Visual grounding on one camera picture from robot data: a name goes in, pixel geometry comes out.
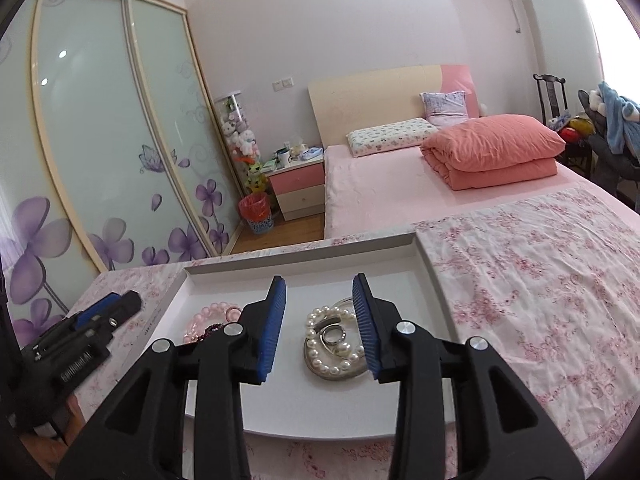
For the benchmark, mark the silver cuff bangle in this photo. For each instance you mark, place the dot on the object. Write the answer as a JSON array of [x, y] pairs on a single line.
[[324, 321]]

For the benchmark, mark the plain pink bed sheet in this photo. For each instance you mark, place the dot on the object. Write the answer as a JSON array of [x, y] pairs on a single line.
[[390, 190]]

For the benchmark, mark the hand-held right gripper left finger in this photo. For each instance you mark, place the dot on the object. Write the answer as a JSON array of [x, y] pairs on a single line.
[[272, 330]]

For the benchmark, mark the beige and pink headboard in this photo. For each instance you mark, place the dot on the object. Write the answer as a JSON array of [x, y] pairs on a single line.
[[375, 95]]

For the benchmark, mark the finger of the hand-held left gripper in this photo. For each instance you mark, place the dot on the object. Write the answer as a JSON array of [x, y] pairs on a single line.
[[125, 307], [100, 305]]

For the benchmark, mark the dark wooden chair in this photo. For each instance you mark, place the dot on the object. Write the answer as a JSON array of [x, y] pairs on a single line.
[[547, 95]]

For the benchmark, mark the pink floral bed sheet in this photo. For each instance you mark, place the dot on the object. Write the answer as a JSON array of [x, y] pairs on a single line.
[[525, 285]]

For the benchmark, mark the grey padded chair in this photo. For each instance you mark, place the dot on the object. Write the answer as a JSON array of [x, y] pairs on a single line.
[[612, 170]]

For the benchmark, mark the red and yellow toy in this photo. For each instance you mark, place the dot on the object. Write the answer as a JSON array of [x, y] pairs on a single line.
[[570, 130]]

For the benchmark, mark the purple patterned pillow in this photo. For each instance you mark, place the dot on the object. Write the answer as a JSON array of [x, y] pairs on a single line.
[[445, 107]]

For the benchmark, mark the white wall socket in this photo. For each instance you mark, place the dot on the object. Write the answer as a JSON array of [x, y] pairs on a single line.
[[283, 84]]

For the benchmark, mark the clear tube of plush toys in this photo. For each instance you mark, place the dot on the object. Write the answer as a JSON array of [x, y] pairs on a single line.
[[240, 135]]

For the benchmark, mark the white patterned pillow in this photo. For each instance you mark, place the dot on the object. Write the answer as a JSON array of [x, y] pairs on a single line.
[[390, 137]]

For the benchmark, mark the red and blue waste basket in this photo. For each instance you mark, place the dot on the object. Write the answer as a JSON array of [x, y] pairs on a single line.
[[256, 215]]

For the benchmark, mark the coral folded quilt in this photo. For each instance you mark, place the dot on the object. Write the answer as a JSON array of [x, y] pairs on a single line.
[[490, 150]]

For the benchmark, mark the assorted small nightstand items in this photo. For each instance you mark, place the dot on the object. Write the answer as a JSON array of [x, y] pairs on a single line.
[[300, 155]]

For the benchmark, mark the blue plush robe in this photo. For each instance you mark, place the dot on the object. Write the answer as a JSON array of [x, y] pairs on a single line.
[[617, 120]]

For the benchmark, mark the grey jewelry tray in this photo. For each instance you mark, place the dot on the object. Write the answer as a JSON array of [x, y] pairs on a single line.
[[300, 410]]

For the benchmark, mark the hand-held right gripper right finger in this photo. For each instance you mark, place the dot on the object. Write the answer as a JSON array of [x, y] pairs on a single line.
[[365, 330]]

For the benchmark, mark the floral sliding door wardrobe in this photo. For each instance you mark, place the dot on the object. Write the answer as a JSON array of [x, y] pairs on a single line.
[[100, 135]]

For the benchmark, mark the pink and beige nightstand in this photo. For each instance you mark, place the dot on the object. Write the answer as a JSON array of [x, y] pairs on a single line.
[[300, 195]]

